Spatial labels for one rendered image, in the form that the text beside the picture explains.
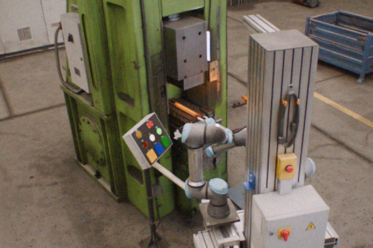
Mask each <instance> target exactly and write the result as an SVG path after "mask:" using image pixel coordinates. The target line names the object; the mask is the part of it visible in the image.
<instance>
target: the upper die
mask: <svg viewBox="0 0 373 248"><path fill-rule="evenodd" d="M166 76H167V75H166ZM167 83H170V84H173V85H175V86H177V87H179V88H180V89H182V90H186V89H189V88H191V87H194V86H197V85H199V84H203V72H201V73H199V74H197V75H194V76H191V77H188V78H184V79H183V80H180V81H177V80H175V79H173V78H171V77H169V76H167Z"/></svg>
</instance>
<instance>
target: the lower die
mask: <svg viewBox="0 0 373 248"><path fill-rule="evenodd" d="M168 100H172V101H174V102H177V103H179V104H180V105H182V106H185V107H187V108H189V109H190V110H192V111H194V112H196V113H197V114H201V115H202V116H204V113H203V112H200V111H199V110H197V109H195V108H193V107H190V106H189V105H188V106H187V105H186V104H185V103H183V102H180V100H178V99H176V98H172V99H170V98H169V99H168ZM168 107H169V114H168V117H169V118H170V114H171V119H172V120H173V113H174V112H176V113H177V114H180V115H176V113H174V121H176V122H178V123H179V124H181V126H182V125H184V124H185V123H190V122H194V123H197V122H199V119H196V116H194V115H193V114H190V113H189V112H187V111H185V110H183V109H182V108H180V107H178V106H176V105H174V104H172V103H170V102H168ZM170 110H173V111H174V112H173V111H171V112H170ZM180 116H183V118H182V117H180Z"/></svg>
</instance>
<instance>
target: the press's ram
mask: <svg viewBox="0 0 373 248"><path fill-rule="evenodd" d="M162 22H163V37H164V52H165V61H166V75H167V76H169V77H171V78H173V79H175V80H177V81H180V80H183V79H184V78H188V77H191V76H194V75H197V74H199V73H201V72H204V71H207V70H208V65H207V21H206V20H202V19H198V18H195V17H192V16H188V15H185V14H182V13H180V19H179V20H172V21H166V20H165V21H163V20H162Z"/></svg>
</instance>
